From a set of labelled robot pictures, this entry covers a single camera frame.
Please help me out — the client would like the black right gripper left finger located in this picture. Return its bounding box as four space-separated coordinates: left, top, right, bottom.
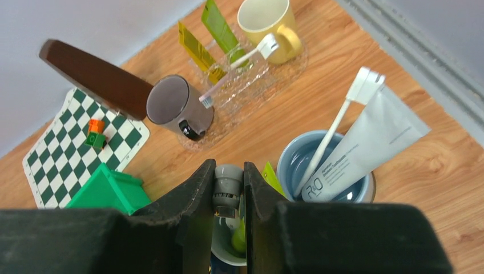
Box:
1 159 216 273

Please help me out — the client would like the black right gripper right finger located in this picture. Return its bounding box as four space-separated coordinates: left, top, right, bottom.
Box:
243 162 454 273

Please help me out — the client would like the grey mug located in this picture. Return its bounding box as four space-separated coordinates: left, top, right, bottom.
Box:
211 216 247 267

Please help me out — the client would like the grey toothbrush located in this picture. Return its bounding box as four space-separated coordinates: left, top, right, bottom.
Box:
212 164 243 219

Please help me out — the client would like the light blue mug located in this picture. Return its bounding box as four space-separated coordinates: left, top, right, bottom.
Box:
276 130 376 203

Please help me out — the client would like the purple mug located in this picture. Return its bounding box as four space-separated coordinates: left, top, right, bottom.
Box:
146 75 215 142

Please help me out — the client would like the white toothpaste tube black cap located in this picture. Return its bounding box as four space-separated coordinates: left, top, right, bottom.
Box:
301 85 431 202

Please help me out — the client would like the yellow toothpaste tube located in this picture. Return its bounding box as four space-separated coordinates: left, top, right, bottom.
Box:
178 21 226 84

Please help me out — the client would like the white toothbrush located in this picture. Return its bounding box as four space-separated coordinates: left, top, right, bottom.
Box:
230 33 279 69
294 67 386 197

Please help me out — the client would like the cream mug yellow handle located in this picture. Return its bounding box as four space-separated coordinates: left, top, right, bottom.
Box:
237 0 304 65

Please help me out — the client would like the pink toothbrush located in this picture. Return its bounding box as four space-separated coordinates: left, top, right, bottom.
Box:
199 74 229 108

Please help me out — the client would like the green plastic bin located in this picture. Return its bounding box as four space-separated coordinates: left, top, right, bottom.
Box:
65 163 151 215

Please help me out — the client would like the green toy block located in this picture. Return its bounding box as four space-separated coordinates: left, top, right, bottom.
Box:
84 131 107 150

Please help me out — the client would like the green white chessboard mat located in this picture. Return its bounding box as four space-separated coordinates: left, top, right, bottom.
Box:
22 88 150 208

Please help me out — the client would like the orange toy block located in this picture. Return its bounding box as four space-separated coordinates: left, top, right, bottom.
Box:
87 119 105 134

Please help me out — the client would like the brown wooden metronome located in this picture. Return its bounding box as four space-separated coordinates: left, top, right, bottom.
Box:
39 39 153 120

